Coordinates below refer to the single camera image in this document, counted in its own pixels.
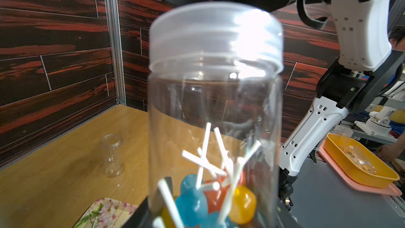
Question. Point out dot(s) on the floral pattern tray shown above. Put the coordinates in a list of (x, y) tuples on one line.
[(106, 213)]

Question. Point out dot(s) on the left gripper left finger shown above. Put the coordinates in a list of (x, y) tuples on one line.
[(150, 208)]

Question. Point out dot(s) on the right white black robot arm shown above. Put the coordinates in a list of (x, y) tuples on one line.
[(365, 63)]

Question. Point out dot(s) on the yellow plastic tub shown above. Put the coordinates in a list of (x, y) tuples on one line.
[(358, 163)]

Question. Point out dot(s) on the clear plastic candy jar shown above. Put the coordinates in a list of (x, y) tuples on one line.
[(111, 150)]

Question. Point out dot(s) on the pink plastic tray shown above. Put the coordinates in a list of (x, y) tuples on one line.
[(390, 190)]

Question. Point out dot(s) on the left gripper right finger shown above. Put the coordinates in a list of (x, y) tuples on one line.
[(284, 219)]

